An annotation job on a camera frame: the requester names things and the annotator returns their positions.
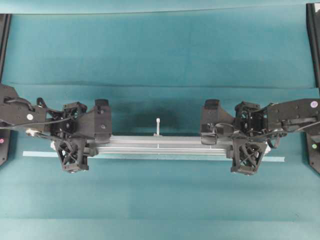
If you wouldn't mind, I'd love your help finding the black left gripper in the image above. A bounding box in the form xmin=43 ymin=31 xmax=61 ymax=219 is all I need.
xmin=46 ymin=99 xmax=112 ymax=144

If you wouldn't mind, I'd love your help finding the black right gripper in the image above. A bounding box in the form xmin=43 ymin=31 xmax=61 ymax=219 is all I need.
xmin=200 ymin=99 xmax=269 ymax=146

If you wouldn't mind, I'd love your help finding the large silver metal rail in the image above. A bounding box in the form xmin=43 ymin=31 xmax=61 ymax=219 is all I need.
xmin=49 ymin=133 xmax=271 ymax=161

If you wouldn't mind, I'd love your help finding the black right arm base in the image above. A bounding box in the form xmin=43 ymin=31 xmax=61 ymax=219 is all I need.
xmin=301 ymin=2 xmax=320 ymax=175

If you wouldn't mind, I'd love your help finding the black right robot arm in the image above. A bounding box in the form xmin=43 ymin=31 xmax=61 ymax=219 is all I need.
xmin=200 ymin=98 xmax=320 ymax=145

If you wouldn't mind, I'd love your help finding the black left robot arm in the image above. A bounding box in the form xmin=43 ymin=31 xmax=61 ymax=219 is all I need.
xmin=0 ymin=84 xmax=112 ymax=144

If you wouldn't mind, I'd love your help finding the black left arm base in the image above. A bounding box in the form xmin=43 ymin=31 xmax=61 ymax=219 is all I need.
xmin=0 ymin=13 xmax=15 ymax=167

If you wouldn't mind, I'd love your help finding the white zip tie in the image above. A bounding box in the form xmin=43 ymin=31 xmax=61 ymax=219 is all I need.
xmin=156 ymin=117 xmax=161 ymax=134

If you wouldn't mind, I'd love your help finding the thin pale blue strip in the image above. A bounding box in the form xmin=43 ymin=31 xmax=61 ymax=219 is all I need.
xmin=22 ymin=150 xmax=286 ymax=165

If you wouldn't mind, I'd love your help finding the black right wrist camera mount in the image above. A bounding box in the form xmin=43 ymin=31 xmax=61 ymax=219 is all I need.
xmin=229 ymin=138 xmax=268 ymax=176

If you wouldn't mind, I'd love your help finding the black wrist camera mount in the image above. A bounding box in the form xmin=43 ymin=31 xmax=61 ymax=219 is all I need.
xmin=52 ymin=137 xmax=89 ymax=173
xmin=229 ymin=138 xmax=268 ymax=176

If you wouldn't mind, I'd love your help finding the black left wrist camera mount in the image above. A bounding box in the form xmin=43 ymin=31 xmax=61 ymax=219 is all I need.
xmin=52 ymin=137 xmax=89 ymax=173

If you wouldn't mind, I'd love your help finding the white zip tie mount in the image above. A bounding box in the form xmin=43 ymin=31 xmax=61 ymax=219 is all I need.
xmin=153 ymin=133 xmax=163 ymax=137

